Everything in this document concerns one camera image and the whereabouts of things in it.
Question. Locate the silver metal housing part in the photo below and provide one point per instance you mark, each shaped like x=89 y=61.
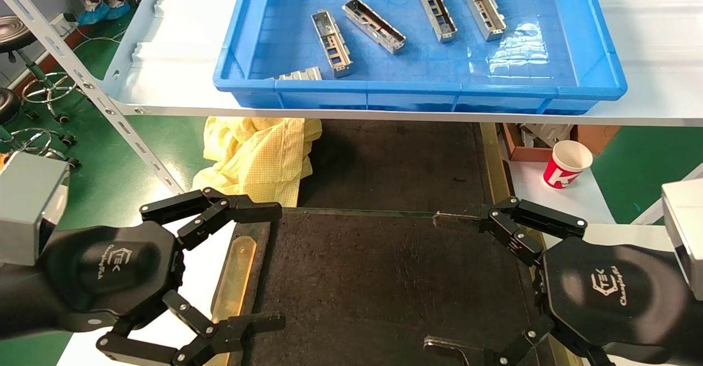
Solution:
x=436 y=11
x=373 y=24
x=483 y=9
x=332 y=44
x=302 y=74

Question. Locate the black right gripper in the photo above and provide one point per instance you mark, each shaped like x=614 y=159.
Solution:
x=604 y=294

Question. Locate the yellow cloth garment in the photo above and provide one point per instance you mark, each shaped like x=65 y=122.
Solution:
x=258 y=157

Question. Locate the blue plastic tray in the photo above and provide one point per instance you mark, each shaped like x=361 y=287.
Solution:
x=439 y=88

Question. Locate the white diagonal frame bar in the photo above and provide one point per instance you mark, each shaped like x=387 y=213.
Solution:
x=648 y=212

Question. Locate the brown cardboard box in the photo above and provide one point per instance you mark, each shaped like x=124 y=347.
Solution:
x=596 y=135

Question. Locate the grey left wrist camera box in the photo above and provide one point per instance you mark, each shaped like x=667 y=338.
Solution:
x=27 y=201

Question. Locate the red white paper cup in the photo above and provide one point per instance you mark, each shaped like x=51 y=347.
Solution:
x=563 y=171

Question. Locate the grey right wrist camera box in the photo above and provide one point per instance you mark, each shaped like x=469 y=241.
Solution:
x=686 y=217

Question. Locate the white shelf board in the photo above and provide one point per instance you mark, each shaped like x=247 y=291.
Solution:
x=181 y=80

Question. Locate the black round stool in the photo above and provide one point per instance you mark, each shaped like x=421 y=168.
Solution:
x=6 y=105
x=14 y=31

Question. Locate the blue shoe cover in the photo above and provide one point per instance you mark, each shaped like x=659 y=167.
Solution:
x=93 y=14
x=118 y=10

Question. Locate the clear plastic bag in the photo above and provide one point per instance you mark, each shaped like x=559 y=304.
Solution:
x=522 y=47

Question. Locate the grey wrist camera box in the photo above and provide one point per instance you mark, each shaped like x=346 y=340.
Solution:
x=27 y=201
x=686 y=217

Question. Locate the black felt container tray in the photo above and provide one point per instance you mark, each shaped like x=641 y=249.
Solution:
x=395 y=162

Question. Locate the brass edge strip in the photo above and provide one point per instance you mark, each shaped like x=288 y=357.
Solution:
x=491 y=162
x=236 y=278

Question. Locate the grey metal parts pile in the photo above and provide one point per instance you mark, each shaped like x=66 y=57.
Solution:
x=544 y=134

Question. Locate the grey perforated shelf upright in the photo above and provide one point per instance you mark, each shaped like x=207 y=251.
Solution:
x=82 y=75

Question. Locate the black work mat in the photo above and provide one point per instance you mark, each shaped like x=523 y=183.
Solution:
x=384 y=289

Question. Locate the white power strip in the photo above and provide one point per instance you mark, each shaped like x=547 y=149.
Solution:
x=63 y=25

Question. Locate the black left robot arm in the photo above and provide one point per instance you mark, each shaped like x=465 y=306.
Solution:
x=22 y=305

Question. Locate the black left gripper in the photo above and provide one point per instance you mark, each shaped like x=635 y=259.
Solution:
x=110 y=267

